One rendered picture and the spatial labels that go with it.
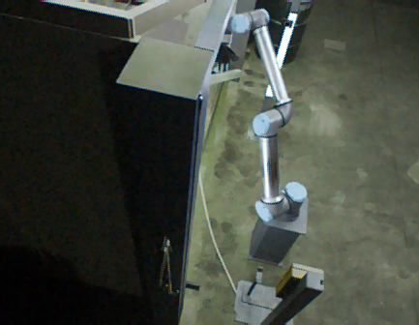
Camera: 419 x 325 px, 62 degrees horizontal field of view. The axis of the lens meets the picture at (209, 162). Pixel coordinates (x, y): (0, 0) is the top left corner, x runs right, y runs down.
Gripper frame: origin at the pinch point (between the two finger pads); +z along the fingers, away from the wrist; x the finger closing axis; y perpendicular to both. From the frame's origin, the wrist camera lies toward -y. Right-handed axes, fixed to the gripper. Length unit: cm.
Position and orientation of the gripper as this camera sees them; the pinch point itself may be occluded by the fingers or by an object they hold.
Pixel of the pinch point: (223, 76)
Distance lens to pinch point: 221.0
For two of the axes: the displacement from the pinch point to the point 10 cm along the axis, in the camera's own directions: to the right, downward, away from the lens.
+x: -6.4, 2.8, -7.1
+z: -0.8, 9.0, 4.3
